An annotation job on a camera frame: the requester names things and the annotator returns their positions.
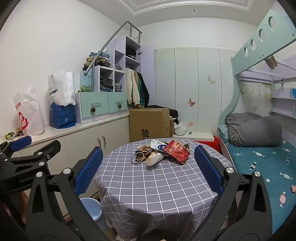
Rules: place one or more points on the folded black clothes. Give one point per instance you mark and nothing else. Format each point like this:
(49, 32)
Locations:
(131, 52)

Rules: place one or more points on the teal bunk bed frame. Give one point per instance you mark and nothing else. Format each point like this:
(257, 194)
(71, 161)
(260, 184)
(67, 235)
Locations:
(254, 46)

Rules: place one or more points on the white paper bag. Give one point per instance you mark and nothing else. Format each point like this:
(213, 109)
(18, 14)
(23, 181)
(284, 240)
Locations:
(61, 88)

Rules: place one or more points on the narrow teal drawer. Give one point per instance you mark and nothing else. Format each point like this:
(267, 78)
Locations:
(113, 102)

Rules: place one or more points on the pale butterfly sticker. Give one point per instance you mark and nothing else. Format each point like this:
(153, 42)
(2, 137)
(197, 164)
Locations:
(211, 79)

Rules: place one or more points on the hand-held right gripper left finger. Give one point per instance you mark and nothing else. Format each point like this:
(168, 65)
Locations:
(89, 171)

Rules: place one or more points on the low white cabinet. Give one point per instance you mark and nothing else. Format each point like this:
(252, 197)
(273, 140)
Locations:
(81, 141)

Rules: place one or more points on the green hanging jacket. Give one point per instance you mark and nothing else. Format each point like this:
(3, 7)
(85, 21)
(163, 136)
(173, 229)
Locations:
(141, 88)

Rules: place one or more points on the folded jeans stack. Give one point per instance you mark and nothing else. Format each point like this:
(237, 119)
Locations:
(106, 85)
(118, 67)
(118, 87)

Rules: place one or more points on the brown hanging cloth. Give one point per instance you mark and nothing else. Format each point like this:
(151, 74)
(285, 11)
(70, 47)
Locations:
(271, 62)

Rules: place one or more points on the white plastic bag red print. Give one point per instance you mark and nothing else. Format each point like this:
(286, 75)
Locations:
(32, 115)

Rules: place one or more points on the blue plastic bin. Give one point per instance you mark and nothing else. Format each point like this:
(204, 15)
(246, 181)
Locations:
(90, 206)

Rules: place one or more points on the brown wrapper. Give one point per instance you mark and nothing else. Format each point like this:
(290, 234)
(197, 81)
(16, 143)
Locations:
(144, 148)

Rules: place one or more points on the black clothes heap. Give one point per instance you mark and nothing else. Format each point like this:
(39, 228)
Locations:
(174, 113)

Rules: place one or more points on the white and blue packet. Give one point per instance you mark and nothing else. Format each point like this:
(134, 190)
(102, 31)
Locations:
(157, 145)

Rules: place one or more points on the blue bag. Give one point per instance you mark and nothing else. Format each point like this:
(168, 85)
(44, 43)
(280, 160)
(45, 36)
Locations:
(61, 115)

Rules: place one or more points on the black hanging jacket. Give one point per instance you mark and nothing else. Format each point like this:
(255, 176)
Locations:
(146, 90)

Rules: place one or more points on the small white plastic bag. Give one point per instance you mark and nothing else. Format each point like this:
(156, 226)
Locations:
(180, 129)

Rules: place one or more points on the purple bed shelf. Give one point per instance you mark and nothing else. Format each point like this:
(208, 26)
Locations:
(282, 95)

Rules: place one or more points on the grey metal handrail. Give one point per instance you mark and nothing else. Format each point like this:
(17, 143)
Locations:
(115, 36)

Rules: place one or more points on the teal drawer shelf unit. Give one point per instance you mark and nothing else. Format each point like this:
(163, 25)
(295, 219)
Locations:
(120, 58)

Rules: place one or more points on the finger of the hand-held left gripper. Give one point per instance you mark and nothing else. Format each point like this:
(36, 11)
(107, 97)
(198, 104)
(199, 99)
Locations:
(20, 143)
(50, 147)

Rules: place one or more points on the wide teal drawer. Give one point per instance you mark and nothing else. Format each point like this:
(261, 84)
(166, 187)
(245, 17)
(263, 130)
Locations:
(85, 104)

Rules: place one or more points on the pile of folded clothes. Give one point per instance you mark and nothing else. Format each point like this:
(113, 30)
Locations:
(99, 61)

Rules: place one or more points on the grey checked tablecloth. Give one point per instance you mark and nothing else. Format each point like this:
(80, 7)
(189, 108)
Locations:
(161, 185)

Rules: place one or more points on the person's left hand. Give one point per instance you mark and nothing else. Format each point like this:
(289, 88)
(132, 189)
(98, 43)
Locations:
(23, 199)

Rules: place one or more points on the teal candy print bedsheet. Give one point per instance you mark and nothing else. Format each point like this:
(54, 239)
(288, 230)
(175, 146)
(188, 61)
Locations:
(266, 166)

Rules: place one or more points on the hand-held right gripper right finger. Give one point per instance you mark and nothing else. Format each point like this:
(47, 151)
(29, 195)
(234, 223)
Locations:
(208, 169)

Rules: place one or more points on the large cardboard box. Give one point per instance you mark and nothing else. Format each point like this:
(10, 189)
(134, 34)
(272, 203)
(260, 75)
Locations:
(148, 122)

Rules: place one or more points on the blue box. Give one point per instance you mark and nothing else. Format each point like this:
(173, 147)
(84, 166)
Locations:
(294, 93)

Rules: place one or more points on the white wardrobe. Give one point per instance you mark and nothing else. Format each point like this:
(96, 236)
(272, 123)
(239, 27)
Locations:
(185, 81)

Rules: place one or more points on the grey quilt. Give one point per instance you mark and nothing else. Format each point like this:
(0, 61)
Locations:
(254, 129)

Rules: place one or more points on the blue checked pillow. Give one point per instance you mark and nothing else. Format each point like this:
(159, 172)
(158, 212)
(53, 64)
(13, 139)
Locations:
(223, 131)

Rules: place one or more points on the red snack packet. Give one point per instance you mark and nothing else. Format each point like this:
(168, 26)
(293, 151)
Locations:
(175, 150)

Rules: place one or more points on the green toy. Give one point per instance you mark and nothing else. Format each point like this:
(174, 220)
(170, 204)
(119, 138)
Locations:
(84, 89)

